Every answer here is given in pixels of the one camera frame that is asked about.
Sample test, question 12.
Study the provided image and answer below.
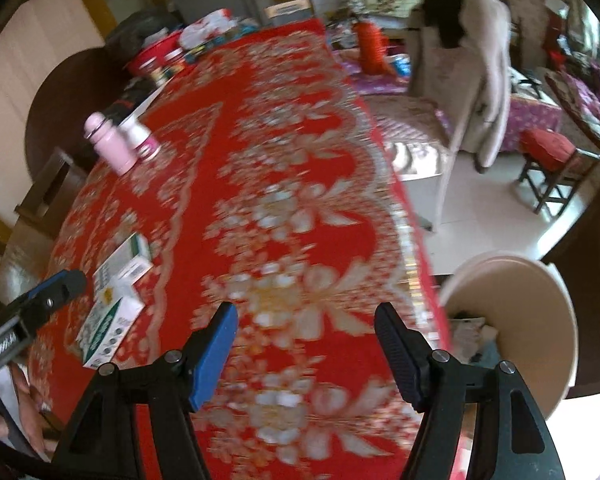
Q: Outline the small white box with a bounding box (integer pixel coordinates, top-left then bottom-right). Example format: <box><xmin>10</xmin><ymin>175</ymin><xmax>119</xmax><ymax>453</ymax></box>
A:
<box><xmin>94</xmin><ymin>256</ymin><xmax>155</xmax><ymax>306</ymax></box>

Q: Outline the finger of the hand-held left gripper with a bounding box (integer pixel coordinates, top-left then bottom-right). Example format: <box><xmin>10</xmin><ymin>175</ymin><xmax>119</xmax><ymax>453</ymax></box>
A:
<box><xmin>7</xmin><ymin>269</ymin><xmax>83</xmax><ymax>313</ymax></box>
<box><xmin>17</xmin><ymin>271</ymin><xmax>88</xmax><ymax>333</ymax></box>

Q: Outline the wooden stool red cushion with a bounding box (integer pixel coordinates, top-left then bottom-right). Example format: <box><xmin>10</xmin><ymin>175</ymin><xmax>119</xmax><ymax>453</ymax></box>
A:
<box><xmin>517</xmin><ymin>127</ymin><xmax>600</xmax><ymax>217</ymax></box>

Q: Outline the dark grey bag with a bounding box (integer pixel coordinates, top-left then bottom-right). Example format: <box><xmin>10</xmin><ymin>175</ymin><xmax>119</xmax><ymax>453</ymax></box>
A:
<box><xmin>105</xmin><ymin>10</ymin><xmax>181</xmax><ymax>46</ymax></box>

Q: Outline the round dark wooden tabletop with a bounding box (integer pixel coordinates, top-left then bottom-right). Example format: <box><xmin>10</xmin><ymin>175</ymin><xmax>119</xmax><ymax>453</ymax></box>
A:
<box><xmin>24</xmin><ymin>47</ymin><xmax>131</xmax><ymax>181</ymax></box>

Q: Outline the cream coat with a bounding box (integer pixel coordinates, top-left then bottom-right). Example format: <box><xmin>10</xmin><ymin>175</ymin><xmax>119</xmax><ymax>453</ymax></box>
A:
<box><xmin>407</xmin><ymin>0</ymin><xmax>513</xmax><ymax>175</ymax></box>

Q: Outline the red basin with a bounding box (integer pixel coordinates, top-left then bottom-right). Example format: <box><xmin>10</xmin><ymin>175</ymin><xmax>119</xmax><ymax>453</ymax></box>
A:
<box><xmin>125</xmin><ymin>35</ymin><xmax>186</xmax><ymax>76</ymax></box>

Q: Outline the person's left hand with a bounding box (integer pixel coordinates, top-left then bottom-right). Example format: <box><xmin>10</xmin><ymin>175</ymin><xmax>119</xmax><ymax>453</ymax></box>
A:
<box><xmin>7</xmin><ymin>360</ymin><xmax>63</xmax><ymax>458</ymax></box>

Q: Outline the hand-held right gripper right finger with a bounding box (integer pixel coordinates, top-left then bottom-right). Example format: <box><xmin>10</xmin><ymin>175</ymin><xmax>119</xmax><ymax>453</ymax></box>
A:
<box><xmin>374</xmin><ymin>302</ymin><xmax>566</xmax><ymax>480</ymax></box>

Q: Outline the white red plastic bag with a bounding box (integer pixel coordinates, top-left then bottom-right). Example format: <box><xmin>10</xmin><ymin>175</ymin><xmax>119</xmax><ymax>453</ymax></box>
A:
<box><xmin>180</xmin><ymin>8</ymin><xmax>241</xmax><ymax>48</ymax></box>

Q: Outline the red lid jar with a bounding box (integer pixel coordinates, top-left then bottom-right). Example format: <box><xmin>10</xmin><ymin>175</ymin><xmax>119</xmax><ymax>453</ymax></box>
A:
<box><xmin>147</xmin><ymin>55</ymin><xmax>186</xmax><ymax>86</ymax></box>

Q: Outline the white box green stripe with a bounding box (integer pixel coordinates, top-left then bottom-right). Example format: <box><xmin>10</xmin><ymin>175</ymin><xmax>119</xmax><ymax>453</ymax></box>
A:
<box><xmin>92</xmin><ymin>232</ymin><xmax>153</xmax><ymax>286</ymax></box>

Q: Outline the purple floral cloth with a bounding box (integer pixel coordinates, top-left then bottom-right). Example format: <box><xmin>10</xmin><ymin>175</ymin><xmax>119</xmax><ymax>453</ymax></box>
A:
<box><xmin>332</xmin><ymin>27</ymin><xmax>411</xmax><ymax>96</ymax></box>

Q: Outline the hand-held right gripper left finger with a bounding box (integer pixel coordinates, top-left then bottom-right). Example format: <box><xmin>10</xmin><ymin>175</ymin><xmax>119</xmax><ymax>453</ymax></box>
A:
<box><xmin>52</xmin><ymin>301</ymin><xmax>239</xmax><ymax>480</ymax></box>

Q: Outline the cushioned wooden armchair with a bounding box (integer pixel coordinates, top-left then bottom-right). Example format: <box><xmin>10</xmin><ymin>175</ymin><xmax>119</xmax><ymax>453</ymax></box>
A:
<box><xmin>545</xmin><ymin>67</ymin><xmax>600</xmax><ymax>161</ymax></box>

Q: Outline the white pill bottle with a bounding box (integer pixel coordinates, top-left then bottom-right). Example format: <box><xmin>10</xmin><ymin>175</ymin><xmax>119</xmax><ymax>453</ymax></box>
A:
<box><xmin>120</xmin><ymin>119</ymin><xmax>162</xmax><ymax>162</ymax></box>

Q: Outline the wooden chair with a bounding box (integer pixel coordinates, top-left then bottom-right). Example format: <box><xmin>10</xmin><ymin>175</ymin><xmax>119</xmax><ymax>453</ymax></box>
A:
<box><xmin>0</xmin><ymin>147</ymin><xmax>88</xmax><ymax>306</ymax></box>

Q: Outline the white green medicine box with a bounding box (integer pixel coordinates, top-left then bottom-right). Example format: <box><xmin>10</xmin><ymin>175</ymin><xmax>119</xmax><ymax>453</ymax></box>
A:
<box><xmin>75</xmin><ymin>296</ymin><xmax>143</xmax><ymax>371</ymax></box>

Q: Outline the white paper sheet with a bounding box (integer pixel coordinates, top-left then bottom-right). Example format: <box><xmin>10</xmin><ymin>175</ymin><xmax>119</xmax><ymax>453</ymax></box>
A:
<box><xmin>122</xmin><ymin>82</ymin><xmax>168</xmax><ymax>123</ymax></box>

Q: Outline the pink bottle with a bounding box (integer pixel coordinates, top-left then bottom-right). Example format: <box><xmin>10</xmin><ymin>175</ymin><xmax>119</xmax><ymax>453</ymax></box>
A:
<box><xmin>83</xmin><ymin>112</ymin><xmax>137</xmax><ymax>177</ymax></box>

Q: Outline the red thermos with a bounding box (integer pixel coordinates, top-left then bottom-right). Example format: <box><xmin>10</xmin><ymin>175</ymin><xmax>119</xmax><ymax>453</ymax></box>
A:
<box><xmin>355</xmin><ymin>21</ymin><xmax>388</xmax><ymax>73</ymax></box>

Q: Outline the cream waste bin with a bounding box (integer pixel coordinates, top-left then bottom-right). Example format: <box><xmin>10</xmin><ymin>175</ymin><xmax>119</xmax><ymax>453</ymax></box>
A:
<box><xmin>437</xmin><ymin>252</ymin><xmax>579</xmax><ymax>421</ymax></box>

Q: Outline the black plastic bag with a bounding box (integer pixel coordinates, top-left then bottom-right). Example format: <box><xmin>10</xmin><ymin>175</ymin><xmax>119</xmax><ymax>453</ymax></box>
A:
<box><xmin>102</xmin><ymin>77</ymin><xmax>156</xmax><ymax>116</ymax></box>

